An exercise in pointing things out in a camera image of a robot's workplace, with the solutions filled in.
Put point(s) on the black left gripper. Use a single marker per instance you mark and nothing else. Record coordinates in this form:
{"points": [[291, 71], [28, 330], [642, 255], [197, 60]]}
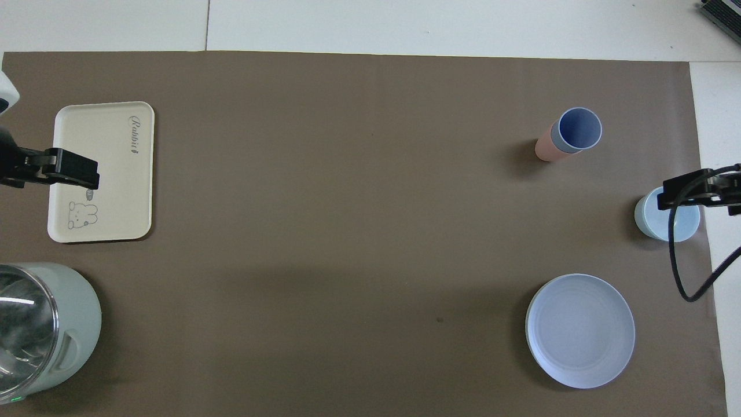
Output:
{"points": [[17, 165]]}

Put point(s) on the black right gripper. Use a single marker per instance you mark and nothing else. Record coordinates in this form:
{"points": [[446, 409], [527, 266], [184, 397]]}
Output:
{"points": [[726, 188]]}

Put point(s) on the blue plastic cup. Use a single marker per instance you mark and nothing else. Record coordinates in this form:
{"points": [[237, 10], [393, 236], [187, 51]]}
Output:
{"points": [[579, 130]]}

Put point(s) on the pink plastic cup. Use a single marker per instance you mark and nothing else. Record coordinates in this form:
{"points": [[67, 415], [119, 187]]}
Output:
{"points": [[546, 149]]}

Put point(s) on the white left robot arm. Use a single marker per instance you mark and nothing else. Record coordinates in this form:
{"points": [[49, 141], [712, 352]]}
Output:
{"points": [[7, 90]]}

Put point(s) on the cream rabbit print tray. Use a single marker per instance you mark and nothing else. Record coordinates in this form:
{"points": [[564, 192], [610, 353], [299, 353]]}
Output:
{"points": [[118, 191]]}

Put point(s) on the light blue bowl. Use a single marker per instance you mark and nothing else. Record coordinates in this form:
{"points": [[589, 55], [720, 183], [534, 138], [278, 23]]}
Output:
{"points": [[649, 223]]}

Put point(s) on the pale green electric pot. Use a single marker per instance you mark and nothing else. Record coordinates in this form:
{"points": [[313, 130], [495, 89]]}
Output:
{"points": [[81, 324]]}

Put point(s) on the glass pot lid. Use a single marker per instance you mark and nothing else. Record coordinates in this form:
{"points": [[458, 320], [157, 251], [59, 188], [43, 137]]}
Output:
{"points": [[26, 324]]}

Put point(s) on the pale blue plate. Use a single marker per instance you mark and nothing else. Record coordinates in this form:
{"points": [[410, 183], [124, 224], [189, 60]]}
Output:
{"points": [[579, 330]]}

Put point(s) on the grey laptop corner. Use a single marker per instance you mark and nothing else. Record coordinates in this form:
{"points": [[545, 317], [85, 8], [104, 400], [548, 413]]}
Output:
{"points": [[723, 14]]}

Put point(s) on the brown table mat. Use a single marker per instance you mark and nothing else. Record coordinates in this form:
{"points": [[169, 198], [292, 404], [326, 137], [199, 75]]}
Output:
{"points": [[347, 202]]}

